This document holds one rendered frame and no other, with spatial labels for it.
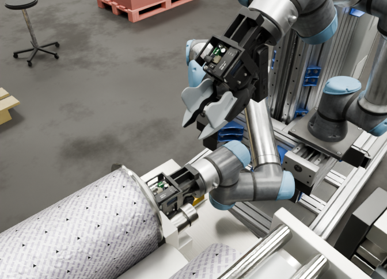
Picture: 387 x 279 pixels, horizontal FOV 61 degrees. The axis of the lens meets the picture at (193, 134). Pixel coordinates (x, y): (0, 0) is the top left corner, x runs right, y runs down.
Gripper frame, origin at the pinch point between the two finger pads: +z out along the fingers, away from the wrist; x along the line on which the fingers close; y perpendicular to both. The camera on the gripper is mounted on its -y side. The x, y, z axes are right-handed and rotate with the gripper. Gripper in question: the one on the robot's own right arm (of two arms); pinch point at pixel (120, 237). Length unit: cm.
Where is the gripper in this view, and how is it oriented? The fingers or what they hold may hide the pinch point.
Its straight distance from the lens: 72.4
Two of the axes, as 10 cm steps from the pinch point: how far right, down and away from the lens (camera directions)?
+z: -7.7, 4.3, -4.8
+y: 0.0, -7.4, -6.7
